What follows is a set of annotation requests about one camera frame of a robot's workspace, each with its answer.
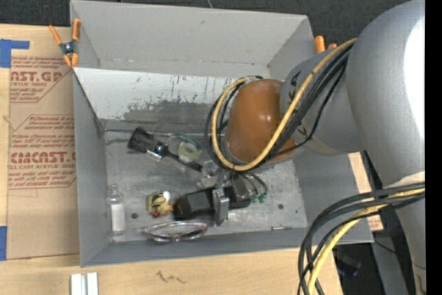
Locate grey metal bin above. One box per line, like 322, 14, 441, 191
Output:
68, 0, 376, 269

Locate brown cardboard board, red print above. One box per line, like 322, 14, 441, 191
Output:
0, 23, 81, 260

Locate black box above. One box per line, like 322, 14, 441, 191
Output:
172, 185, 252, 220

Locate clear glass with white ring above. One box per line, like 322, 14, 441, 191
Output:
164, 132, 204, 164

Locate clear bottle with white contents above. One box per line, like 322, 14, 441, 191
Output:
106, 184, 128, 238

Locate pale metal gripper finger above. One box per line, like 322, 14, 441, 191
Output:
200, 160, 220, 189
211, 187, 231, 227

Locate yellow toy duck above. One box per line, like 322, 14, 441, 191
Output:
146, 190, 174, 219

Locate clear pink-rimmed glasses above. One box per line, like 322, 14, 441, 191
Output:
143, 220, 209, 243

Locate black brush with thin handle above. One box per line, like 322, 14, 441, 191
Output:
126, 126, 203, 172

